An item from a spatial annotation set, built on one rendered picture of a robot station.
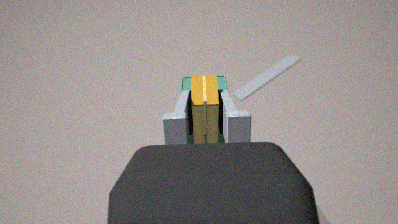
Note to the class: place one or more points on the green angled bar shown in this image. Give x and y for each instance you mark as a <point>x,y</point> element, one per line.
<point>186,85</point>

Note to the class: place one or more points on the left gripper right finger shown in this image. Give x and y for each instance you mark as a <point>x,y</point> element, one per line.
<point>235,125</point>

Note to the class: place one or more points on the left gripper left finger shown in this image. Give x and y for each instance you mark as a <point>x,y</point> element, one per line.
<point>178,125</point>

